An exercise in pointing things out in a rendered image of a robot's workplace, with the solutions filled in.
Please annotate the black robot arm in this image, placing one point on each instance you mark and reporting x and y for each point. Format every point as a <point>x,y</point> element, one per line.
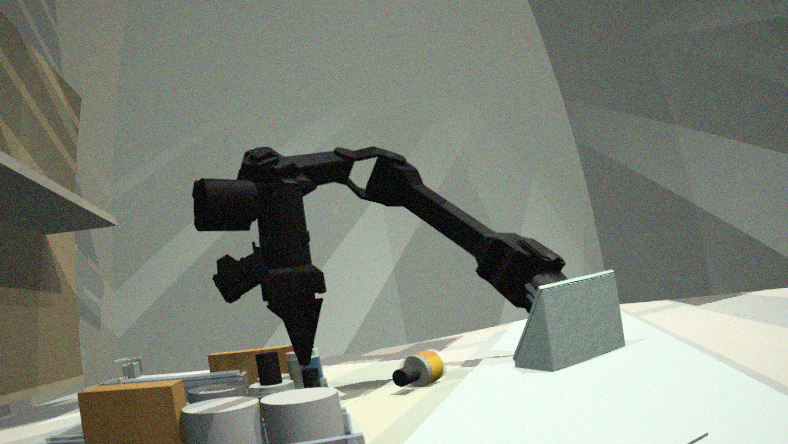
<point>270,188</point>

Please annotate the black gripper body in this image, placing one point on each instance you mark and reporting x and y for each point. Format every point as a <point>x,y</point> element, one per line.
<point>291,276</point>

